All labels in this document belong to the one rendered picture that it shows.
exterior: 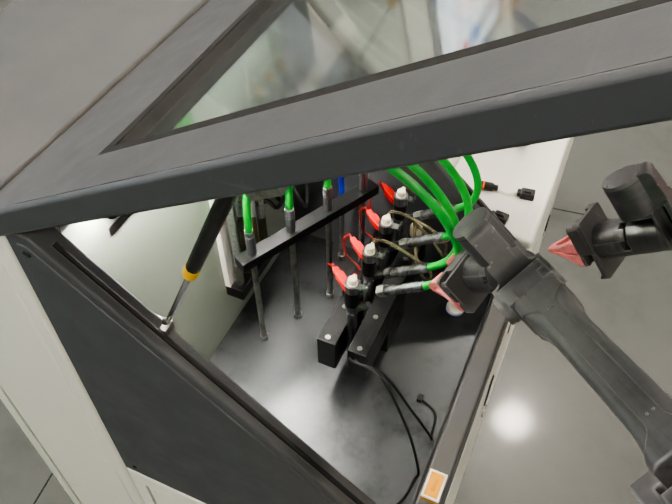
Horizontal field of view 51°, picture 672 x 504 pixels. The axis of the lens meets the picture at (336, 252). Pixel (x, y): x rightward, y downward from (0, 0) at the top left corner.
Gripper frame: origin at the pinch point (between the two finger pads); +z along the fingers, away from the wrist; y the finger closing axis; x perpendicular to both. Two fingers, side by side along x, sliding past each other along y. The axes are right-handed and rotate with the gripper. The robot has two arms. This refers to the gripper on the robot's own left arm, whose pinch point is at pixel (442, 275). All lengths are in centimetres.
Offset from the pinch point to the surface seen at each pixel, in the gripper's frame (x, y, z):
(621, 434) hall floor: 117, -44, 73
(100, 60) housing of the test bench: -58, 12, 10
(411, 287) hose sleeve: -0.4, 2.8, 5.8
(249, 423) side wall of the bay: -9.7, 36.7, -0.2
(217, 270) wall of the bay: -19.6, 15.4, 40.1
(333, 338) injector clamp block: 2.4, 12.7, 25.9
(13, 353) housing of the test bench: -36, 50, 35
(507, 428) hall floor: 93, -24, 90
